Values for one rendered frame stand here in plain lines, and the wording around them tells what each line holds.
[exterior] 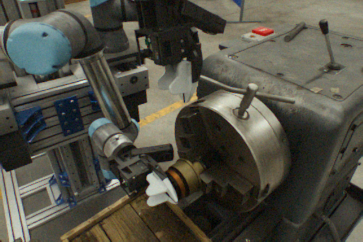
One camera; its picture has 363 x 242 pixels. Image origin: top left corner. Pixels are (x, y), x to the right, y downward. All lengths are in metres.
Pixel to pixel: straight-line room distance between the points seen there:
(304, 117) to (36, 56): 0.63
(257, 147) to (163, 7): 0.36
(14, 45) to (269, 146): 0.61
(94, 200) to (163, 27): 1.49
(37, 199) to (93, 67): 1.26
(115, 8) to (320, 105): 0.79
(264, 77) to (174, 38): 0.40
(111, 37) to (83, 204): 1.05
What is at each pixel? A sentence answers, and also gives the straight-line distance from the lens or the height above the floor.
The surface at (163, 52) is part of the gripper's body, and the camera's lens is 0.44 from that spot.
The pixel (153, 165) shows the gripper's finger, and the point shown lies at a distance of 0.66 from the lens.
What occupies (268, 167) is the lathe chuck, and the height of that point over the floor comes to 1.14.
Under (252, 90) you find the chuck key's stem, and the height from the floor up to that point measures 1.31.
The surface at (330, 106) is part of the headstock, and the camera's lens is 0.72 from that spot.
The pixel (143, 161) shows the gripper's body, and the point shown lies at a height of 1.12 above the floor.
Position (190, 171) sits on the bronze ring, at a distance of 0.66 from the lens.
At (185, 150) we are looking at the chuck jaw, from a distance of 0.68.
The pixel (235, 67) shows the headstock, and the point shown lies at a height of 1.25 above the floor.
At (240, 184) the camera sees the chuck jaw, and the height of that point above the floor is 1.10.
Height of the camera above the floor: 1.60
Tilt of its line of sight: 34 degrees down
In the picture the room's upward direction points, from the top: straight up
